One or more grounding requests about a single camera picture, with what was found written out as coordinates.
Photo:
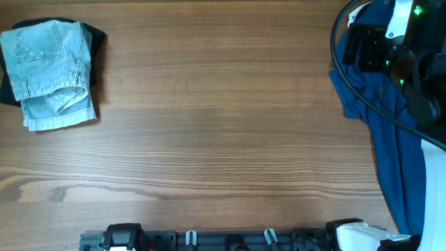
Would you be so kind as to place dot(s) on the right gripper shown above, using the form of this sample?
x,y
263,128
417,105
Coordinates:
x,y
371,38

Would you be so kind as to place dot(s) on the light blue denim shorts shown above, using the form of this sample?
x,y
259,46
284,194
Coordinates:
x,y
49,68

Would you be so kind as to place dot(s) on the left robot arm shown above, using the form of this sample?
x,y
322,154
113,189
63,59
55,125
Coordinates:
x,y
129,236

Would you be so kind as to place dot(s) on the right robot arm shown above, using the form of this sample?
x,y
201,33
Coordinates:
x,y
389,70

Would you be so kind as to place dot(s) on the dark blue t-shirt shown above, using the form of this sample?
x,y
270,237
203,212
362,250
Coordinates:
x,y
399,156

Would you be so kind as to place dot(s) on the black crumpled garment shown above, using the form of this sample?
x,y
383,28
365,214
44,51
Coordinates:
x,y
98,36

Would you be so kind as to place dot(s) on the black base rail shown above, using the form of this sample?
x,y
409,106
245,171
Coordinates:
x,y
296,240

